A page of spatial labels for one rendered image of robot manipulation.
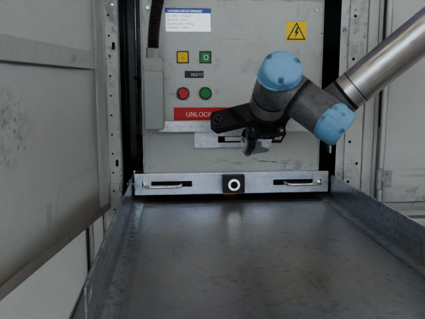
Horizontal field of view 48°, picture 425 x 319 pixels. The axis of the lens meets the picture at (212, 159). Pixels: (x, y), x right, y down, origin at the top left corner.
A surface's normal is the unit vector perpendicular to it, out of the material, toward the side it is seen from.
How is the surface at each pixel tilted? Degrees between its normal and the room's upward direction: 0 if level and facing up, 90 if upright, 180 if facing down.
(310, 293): 0
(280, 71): 60
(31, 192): 90
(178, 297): 0
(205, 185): 90
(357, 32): 90
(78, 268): 90
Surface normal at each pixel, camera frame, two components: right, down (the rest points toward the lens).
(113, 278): 0.00, -0.99
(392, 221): -1.00, 0.01
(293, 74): 0.07, -0.36
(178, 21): 0.08, 0.15
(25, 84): 1.00, 0.01
